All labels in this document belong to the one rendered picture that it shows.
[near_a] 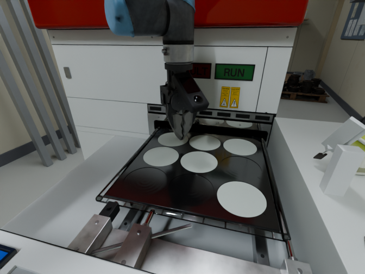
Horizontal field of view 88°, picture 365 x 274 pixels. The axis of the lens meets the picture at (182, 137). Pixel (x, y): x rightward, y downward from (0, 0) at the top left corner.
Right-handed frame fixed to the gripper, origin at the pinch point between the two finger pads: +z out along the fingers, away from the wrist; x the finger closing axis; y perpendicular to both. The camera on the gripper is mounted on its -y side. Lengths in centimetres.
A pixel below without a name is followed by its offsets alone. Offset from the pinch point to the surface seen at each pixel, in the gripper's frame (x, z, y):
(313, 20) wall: -648, -71, 387
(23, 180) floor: 93, 93, 148
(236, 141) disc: -17.1, 3.8, -4.1
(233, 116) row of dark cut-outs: -21.0, -1.9, 2.6
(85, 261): 26.6, -2.2, -27.1
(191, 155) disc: -0.5, 3.8, -4.6
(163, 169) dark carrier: 9.1, 3.8, -7.1
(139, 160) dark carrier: 13.2, 3.8, -0.4
